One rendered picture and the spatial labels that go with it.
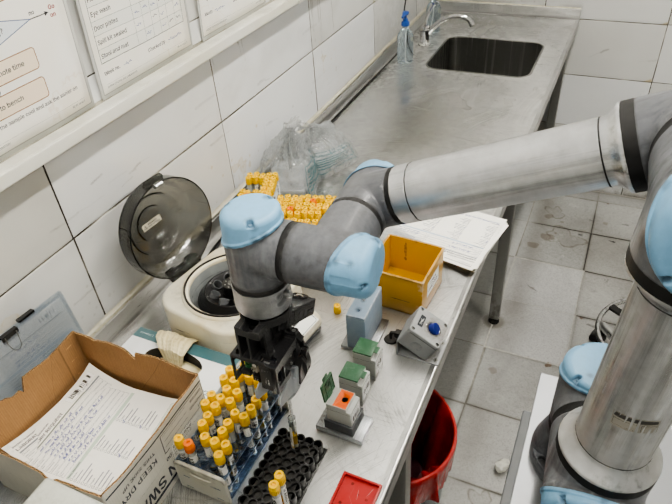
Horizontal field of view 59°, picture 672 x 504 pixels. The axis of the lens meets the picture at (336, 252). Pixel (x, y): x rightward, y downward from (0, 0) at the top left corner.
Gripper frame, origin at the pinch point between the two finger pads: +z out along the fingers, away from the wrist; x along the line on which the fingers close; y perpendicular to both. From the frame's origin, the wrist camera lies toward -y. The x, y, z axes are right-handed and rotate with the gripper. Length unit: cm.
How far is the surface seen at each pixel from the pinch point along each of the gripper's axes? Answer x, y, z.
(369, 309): 2.4, -28.5, 7.7
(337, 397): 4.3, -8.4, 10.1
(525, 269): 20, -172, 104
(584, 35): 22, -249, 24
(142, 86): -48, -37, -28
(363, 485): 12.8, 1.1, 17.5
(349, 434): 7.3, -6.0, 15.9
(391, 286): 2.9, -39.8, 10.9
